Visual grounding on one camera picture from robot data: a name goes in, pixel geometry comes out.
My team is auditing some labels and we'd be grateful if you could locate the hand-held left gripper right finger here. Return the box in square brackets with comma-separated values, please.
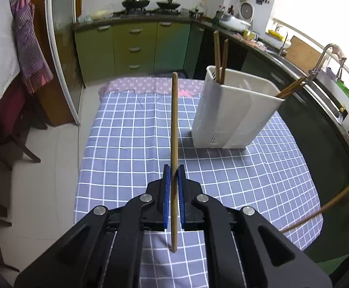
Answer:
[177, 164, 332, 288]

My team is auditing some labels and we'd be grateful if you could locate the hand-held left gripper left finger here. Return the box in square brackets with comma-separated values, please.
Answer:
[14, 164, 172, 288]

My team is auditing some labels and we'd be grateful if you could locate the wooden chopstick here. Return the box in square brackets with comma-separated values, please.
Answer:
[220, 38, 229, 84]
[213, 30, 222, 83]
[278, 79, 309, 99]
[170, 72, 179, 253]
[275, 76, 307, 97]
[281, 174, 349, 233]

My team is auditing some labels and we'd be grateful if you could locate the white plastic utensil holder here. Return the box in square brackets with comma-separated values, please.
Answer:
[191, 65, 285, 150]

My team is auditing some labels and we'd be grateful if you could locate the blue checked tablecloth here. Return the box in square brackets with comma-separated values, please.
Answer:
[74, 90, 324, 288]

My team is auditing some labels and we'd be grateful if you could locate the pink star-print cloth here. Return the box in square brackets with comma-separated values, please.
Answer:
[99, 76, 205, 97]

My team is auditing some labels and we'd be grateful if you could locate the light green kitchen cabinet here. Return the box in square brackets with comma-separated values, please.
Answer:
[74, 21, 206, 84]

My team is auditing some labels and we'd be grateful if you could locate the steel sink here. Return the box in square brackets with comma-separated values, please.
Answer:
[270, 51, 343, 120]

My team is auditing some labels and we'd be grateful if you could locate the dark red wooden chair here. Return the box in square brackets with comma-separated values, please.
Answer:
[0, 78, 49, 171]

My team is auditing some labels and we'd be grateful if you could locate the glass sliding door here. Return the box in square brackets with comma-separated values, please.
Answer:
[45, 0, 86, 126]

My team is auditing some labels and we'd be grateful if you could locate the white rice cooker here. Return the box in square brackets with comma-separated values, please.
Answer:
[219, 2, 254, 30]

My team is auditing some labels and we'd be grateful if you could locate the small steel faucet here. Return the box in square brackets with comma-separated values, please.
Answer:
[278, 31, 289, 56]

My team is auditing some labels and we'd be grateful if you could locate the gas stove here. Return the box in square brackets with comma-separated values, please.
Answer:
[120, 7, 190, 17]

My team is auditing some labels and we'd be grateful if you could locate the wooden cutting board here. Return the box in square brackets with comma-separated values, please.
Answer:
[285, 35, 323, 74]

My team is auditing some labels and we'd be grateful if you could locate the black open wok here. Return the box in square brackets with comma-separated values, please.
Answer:
[156, 0, 181, 9]

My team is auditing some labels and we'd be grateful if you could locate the tall steel faucet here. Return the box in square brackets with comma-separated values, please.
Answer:
[308, 43, 347, 81]

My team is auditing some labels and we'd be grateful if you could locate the black wok with lid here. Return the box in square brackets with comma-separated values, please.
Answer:
[122, 0, 150, 9]

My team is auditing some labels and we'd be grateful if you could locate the purple plaid apron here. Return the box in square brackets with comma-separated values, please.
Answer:
[10, 0, 54, 94]

